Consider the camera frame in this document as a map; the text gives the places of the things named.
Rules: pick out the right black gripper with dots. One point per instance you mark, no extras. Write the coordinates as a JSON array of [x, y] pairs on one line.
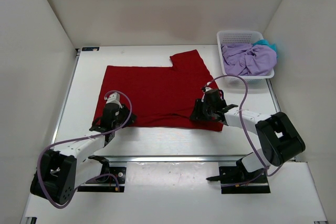
[[197, 114]]

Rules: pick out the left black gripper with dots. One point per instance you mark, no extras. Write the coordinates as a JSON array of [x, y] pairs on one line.
[[126, 112]]

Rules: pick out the red t shirt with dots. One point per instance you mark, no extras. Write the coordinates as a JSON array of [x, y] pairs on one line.
[[161, 96]]

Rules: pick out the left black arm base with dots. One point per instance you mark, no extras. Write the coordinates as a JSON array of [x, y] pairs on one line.
[[99, 174]]

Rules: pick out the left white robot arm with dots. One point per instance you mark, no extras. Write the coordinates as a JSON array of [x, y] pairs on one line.
[[64, 166]]

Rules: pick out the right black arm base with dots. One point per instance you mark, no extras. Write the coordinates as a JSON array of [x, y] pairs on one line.
[[235, 180]]

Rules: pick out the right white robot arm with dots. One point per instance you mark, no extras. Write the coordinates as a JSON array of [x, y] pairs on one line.
[[279, 139]]

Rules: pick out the white plastic basket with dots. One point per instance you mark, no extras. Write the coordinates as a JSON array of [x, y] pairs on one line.
[[240, 36]]

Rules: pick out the lilac t shirt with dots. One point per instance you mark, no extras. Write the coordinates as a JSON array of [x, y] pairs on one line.
[[248, 59]]

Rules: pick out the teal t shirt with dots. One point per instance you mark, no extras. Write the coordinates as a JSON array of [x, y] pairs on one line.
[[264, 42]]

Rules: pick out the dark blue label sticker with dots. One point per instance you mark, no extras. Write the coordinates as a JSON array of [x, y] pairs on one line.
[[90, 48]]

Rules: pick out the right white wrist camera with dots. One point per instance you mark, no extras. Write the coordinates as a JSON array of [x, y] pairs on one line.
[[206, 89]]

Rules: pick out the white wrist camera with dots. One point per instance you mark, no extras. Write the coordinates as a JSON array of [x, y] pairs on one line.
[[112, 98], [206, 89]]

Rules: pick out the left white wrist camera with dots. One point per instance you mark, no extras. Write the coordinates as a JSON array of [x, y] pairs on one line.
[[112, 98]]

